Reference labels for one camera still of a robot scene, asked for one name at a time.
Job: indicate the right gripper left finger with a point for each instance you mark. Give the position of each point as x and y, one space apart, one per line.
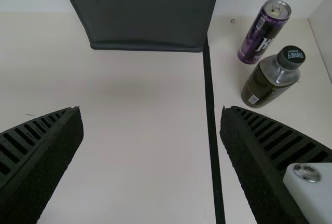
39 161

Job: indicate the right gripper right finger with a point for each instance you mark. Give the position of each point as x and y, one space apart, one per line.
262 156

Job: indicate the purple can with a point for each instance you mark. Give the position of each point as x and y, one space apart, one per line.
259 34

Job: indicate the dark coffee bottle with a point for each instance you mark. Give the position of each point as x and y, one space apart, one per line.
264 84

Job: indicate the black strip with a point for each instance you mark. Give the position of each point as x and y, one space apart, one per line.
214 156

